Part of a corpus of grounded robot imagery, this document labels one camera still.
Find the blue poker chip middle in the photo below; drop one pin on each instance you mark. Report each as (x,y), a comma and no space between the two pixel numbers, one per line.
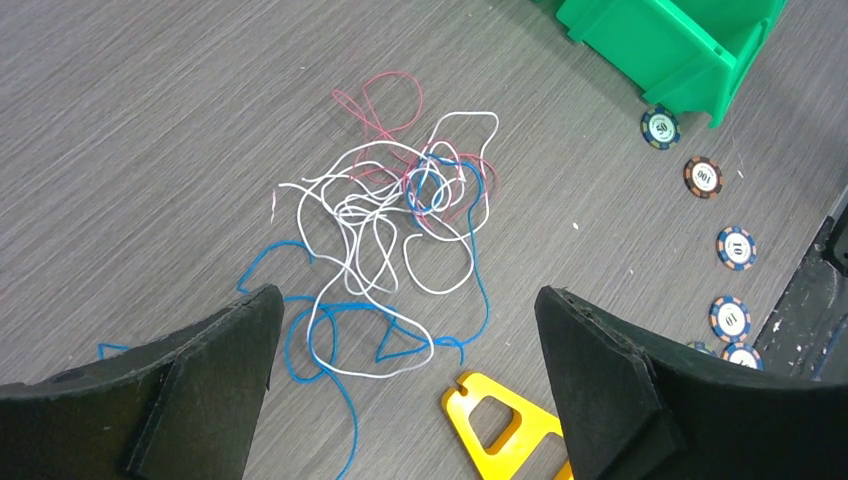
(729,319)

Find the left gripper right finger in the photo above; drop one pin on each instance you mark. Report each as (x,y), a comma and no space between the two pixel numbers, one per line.
(636,405)

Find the blue poker chip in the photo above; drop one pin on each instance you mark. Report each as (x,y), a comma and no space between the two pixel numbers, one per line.
(729,319)
(701,347)
(743,354)
(736,248)

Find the brown poker chip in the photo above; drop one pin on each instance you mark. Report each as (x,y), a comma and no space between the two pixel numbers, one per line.
(703,177)

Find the blue poker chip right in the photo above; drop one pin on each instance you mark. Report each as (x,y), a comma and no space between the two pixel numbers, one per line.
(736,248)

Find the yellow triangular plastic piece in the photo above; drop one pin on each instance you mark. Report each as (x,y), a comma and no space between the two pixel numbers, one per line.
(510,448)

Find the green six-compartment bin tray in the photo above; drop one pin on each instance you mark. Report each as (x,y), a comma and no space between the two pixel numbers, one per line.
(690,56)

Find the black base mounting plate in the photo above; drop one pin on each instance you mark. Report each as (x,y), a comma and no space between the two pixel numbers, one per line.
(805,335)

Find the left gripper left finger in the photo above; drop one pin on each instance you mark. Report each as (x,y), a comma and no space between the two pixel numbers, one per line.
(184,406)

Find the blue poker chip left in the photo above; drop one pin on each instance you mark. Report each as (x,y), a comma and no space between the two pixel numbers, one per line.
(701,347)

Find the blue poker chip bottom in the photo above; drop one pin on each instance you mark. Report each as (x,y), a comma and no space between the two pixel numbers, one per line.
(743,354)

